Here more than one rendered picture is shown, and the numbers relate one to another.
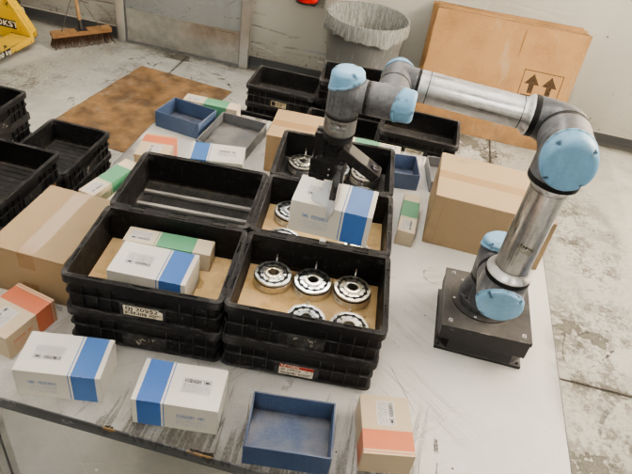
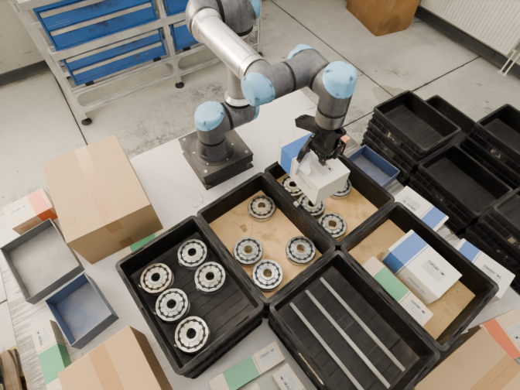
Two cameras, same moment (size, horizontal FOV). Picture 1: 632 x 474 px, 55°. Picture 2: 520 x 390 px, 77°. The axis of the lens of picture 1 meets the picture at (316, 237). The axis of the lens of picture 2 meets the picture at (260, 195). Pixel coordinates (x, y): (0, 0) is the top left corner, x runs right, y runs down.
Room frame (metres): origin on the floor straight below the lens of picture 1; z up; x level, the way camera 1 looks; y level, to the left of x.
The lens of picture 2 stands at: (1.77, 0.35, 1.91)
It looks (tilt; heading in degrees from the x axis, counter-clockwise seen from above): 57 degrees down; 230
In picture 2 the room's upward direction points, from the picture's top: straight up
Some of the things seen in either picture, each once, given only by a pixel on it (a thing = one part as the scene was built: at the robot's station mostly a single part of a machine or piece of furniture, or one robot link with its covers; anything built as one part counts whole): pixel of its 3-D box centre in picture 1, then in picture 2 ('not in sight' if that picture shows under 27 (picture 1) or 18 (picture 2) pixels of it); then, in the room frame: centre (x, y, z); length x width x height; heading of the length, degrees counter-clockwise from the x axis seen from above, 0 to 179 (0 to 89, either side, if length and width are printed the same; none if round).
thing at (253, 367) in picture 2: not in sight; (247, 371); (1.74, 0.26, 0.73); 0.24 x 0.06 x 0.06; 169
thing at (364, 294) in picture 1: (352, 289); (292, 185); (1.21, -0.12, 0.86); 0.10 x 0.10 x 0.01
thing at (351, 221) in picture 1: (333, 210); (312, 166); (1.23, -0.03, 1.09); 0.20 x 0.12 x 0.09; 84
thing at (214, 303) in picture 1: (160, 253); (415, 268); (1.15, 0.39, 0.92); 0.40 x 0.30 x 0.02; 89
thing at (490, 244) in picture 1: (499, 258); (211, 121); (1.31, -0.51, 0.97); 0.13 x 0.12 x 0.14; 173
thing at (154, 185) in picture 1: (193, 204); (346, 333); (1.45, 0.38, 0.87); 0.40 x 0.30 x 0.11; 89
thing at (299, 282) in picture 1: (312, 280); (311, 204); (1.21, -0.01, 0.86); 0.10 x 0.10 x 0.01
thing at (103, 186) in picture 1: (110, 183); not in sight; (1.67, 0.73, 0.73); 0.24 x 0.06 x 0.06; 161
